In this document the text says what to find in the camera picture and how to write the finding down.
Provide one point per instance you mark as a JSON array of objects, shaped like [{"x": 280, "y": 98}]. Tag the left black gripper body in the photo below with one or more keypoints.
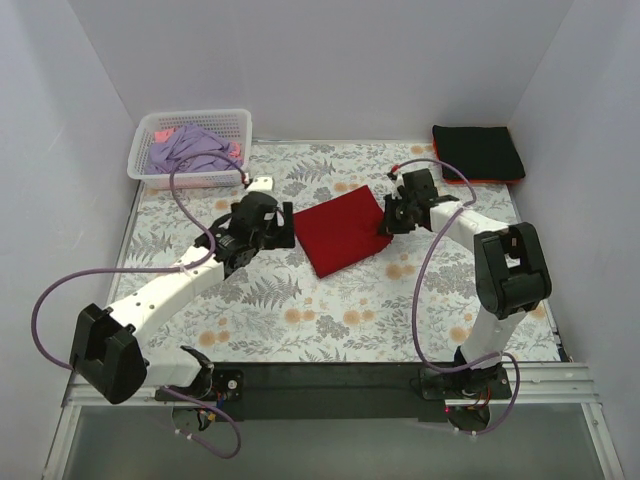
[{"x": 285, "y": 226}]

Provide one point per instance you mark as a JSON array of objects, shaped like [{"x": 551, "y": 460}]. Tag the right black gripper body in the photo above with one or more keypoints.
[{"x": 396, "y": 215}]

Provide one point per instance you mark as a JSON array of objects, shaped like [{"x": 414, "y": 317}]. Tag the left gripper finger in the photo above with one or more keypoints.
[
  {"x": 286, "y": 215},
  {"x": 276, "y": 241}
]

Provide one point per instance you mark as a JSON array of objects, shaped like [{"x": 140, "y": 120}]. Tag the red t shirt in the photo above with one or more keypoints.
[{"x": 341, "y": 232}]

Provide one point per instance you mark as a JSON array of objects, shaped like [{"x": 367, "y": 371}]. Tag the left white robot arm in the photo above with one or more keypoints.
[{"x": 107, "y": 345}]

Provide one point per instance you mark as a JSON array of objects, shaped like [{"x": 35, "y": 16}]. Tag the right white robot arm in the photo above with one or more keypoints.
[{"x": 511, "y": 274}]

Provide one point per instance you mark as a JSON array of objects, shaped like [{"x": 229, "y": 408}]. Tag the floral patterned table mat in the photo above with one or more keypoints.
[{"x": 277, "y": 309}]

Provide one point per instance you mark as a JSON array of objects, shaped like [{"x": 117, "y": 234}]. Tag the folded black t shirt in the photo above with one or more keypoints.
[{"x": 472, "y": 134}]

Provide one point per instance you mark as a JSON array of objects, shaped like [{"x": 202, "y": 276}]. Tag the white plastic laundry basket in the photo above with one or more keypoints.
[{"x": 231, "y": 124}]

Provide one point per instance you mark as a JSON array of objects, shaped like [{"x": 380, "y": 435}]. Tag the purple t shirt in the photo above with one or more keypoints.
[{"x": 193, "y": 149}]

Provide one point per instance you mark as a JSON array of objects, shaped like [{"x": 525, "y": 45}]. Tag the pink t shirt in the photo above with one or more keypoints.
[{"x": 163, "y": 135}]

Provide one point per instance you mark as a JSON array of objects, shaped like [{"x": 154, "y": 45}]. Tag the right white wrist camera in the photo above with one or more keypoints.
[{"x": 399, "y": 191}]

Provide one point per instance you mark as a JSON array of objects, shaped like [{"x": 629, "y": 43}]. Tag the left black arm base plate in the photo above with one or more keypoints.
[{"x": 223, "y": 386}]

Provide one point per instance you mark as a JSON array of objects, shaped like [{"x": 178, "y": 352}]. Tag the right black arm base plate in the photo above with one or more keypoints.
[{"x": 465, "y": 395}]

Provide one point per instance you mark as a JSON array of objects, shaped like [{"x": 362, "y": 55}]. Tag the aluminium frame rail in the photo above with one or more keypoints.
[{"x": 541, "y": 383}]

